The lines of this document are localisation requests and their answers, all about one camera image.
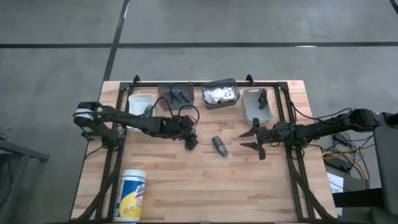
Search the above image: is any black aluminium table frame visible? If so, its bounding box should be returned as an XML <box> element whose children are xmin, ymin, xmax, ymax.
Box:
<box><xmin>70</xmin><ymin>74</ymin><xmax>338</xmax><ymax>223</ymax></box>

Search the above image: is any black power strip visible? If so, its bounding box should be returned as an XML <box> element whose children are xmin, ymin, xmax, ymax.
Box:
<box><xmin>325</xmin><ymin>154</ymin><xmax>354</xmax><ymax>172</ymax></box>

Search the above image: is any white paper sheet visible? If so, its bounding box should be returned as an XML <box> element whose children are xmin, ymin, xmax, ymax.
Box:
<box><xmin>326</xmin><ymin>172</ymin><xmax>345</xmax><ymax>194</ymax></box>

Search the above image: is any yellow floor cable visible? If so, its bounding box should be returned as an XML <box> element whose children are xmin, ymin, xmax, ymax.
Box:
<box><xmin>322</xmin><ymin>143</ymin><xmax>376</xmax><ymax>180</ymax></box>

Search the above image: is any dark grey side table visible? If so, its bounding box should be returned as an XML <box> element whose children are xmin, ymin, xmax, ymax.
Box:
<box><xmin>371</xmin><ymin>111</ymin><xmax>398</xmax><ymax>224</ymax></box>

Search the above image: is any grey metal stand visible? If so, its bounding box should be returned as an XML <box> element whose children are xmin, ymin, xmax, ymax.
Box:
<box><xmin>0</xmin><ymin>136</ymin><xmax>50</xmax><ymax>224</ymax></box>

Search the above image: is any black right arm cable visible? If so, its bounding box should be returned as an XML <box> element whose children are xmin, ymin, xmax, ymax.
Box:
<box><xmin>290</xmin><ymin>99</ymin><xmax>354</xmax><ymax>122</ymax></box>

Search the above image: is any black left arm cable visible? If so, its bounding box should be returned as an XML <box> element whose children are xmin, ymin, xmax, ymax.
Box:
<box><xmin>154</xmin><ymin>96</ymin><xmax>200</xmax><ymax>125</ymax></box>

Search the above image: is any white paper ball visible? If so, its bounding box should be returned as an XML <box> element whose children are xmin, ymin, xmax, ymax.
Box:
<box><xmin>222</xmin><ymin>86</ymin><xmax>236</xmax><ymax>100</ymax></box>

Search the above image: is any white plastic bin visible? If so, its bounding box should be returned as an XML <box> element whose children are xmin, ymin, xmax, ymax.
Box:
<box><xmin>127</xmin><ymin>93</ymin><xmax>155</xmax><ymax>118</ymax></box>

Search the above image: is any black floor cable tangle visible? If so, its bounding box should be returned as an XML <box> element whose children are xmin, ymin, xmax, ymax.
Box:
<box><xmin>320</xmin><ymin>133</ymin><xmax>374</xmax><ymax>181</ymax></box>

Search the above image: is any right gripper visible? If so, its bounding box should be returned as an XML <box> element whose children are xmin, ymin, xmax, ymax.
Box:
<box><xmin>238</xmin><ymin>117</ymin><xmax>277</xmax><ymax>161</ymax></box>

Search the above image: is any small black bottle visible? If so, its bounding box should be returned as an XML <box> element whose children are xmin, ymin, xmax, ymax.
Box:
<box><xmin>257</xmin><ymin>88</ymin><xmax>269</xmax><ymax>110</ymax></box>

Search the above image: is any light grey plastic bin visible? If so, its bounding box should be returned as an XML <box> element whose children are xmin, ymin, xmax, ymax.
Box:
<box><xmin>242</xmin><ymin>88</ymin><xmax>275</xmax><ymax>123</ymax></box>

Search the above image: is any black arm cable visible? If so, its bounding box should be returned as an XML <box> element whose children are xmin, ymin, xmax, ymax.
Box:
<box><xmin>290</xmin><ymin>99</ymin><xmax>354</xmax><ymax>122</ymax></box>
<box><xmin>154</xmin><ymin>96</ymin><xmax>200</xmax><ymax>125</ymax></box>

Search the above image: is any smoky transparent plastic bin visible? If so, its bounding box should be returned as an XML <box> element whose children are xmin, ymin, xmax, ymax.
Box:
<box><xmin>201</xmin><ymin>77</ymin><xmax>241</xmax><ymax>110</ymax></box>
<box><xmin>157</xmin><ymin>82</ymin><xmax>195</xmax><ymax>111</ymax></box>

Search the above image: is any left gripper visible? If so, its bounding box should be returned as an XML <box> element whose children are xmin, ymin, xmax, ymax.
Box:
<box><xmin>166</xmin><ymin>115</ymin><xmax>199</xmax><ymax>152</ymax></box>

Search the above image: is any white yellow wipes canister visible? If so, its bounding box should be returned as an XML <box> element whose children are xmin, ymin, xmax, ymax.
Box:
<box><xmin>113</xmin><ymin>169</ymin><xmax>147</xmax><ymax>223</ymax></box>

